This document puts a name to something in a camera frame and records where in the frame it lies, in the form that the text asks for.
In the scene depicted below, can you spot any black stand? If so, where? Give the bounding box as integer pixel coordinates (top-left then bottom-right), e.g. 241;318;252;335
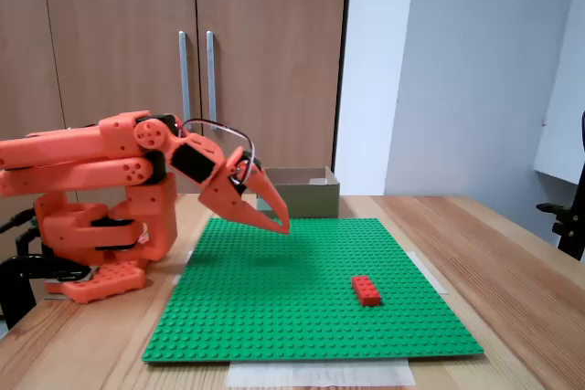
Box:
536;110;585;263

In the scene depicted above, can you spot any black table clamp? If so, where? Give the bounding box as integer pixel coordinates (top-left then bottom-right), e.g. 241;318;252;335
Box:
0;253;95;332

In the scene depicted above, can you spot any wooden cabinet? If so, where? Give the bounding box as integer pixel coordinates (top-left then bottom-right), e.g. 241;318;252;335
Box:
0;0;354;272

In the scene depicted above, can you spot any long masking tape strip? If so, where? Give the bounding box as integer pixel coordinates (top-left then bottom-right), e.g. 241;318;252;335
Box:
227;359;416;389

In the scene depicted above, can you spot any green lego baseplate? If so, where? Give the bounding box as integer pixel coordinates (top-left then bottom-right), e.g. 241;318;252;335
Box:
141;217;484;364

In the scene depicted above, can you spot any open cardboard box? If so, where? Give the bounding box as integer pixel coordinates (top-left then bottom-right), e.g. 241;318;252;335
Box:
255;165;342;220

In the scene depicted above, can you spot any short masking tape strip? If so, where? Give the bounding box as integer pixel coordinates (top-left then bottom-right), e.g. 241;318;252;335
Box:
412;250;449;296
172;248;196;286

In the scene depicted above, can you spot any metal cabinet door handle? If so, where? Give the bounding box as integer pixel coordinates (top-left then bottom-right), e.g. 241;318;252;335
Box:
177;30;194;125
205;30;219;125

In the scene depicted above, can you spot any red lego block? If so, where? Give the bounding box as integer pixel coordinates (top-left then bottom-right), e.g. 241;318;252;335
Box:
350;274;384;308

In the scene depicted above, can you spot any servo cable loop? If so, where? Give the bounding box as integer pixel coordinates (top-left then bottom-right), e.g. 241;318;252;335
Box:
179;118;256;186

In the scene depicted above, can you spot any black cable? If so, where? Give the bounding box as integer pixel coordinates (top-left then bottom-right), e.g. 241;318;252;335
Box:
0;208;38;234

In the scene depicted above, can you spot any white furniture panel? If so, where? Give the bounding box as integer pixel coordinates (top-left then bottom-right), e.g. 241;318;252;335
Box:
533;0;585;186

